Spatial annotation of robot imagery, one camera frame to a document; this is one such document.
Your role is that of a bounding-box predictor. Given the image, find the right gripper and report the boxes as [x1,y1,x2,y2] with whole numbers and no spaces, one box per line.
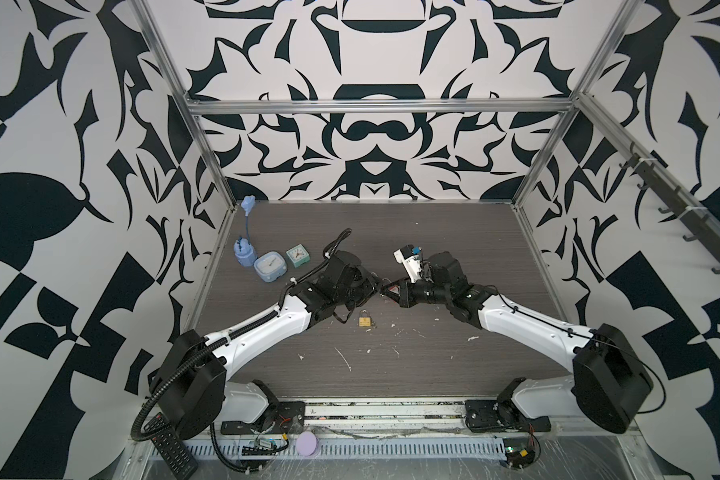
[379,275,453,309]

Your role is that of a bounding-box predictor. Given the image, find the brass padlock with key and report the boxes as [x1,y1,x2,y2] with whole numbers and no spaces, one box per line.
[358,309,374,328]

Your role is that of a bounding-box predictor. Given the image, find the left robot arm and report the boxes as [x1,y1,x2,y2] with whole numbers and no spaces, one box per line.
[130,229,379,442]

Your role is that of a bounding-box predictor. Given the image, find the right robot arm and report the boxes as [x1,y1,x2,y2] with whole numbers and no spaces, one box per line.
[381,279,662,434]

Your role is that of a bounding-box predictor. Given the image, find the mint green alarm clock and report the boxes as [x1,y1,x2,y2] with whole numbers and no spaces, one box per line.
[286,244,311,268]

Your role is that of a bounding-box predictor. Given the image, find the light blue alarm clock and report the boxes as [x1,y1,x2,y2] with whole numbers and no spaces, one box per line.
[253,251,287,283]

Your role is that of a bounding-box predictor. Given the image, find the blue flower toy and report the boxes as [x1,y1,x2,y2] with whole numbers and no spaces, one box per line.
[233,195,257,268]

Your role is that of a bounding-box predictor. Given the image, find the purple round lid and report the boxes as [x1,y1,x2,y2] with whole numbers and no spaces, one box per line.
[296,430,320,457]

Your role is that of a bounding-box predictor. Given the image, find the green circuit board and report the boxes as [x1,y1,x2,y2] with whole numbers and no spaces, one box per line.
[500,436,541,470]

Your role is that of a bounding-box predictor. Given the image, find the black remote control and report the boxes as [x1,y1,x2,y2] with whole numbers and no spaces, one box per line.
[145,413,198,480]

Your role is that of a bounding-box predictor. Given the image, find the black hook rack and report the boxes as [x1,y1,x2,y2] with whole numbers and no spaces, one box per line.
[620,141,720,275]

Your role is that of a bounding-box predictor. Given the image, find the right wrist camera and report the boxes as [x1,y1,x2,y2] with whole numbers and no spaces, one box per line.
[394,244,432,283]

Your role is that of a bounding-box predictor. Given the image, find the white cable duct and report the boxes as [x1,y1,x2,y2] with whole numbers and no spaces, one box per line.
[219,437,506,461]

